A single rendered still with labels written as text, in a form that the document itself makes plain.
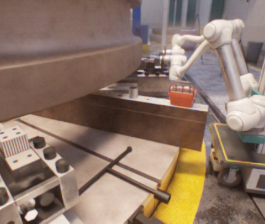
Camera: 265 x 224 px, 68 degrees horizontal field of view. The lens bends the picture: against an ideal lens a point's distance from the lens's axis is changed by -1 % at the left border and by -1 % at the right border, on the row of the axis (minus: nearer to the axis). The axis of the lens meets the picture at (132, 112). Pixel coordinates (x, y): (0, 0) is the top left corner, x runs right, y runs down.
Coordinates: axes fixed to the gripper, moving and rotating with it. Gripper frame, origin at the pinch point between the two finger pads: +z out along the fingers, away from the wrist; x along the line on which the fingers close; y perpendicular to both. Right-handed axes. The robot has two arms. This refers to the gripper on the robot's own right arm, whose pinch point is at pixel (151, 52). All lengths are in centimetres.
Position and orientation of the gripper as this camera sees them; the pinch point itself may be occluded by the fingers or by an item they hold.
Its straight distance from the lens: 246.0
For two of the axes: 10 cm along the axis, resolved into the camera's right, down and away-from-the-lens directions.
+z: -10.0, -0.4, 0.9
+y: 0.0, 9.1, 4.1
